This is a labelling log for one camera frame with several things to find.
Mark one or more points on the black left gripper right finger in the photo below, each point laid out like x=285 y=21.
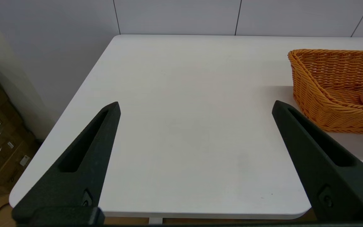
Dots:
x=342 y=189

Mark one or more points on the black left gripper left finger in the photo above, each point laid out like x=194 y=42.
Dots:
x=71 y=186

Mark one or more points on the white table leg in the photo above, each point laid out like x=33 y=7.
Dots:
x=155 y=221

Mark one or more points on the orange woven wicker basket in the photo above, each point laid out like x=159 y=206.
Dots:
x=329 y=110

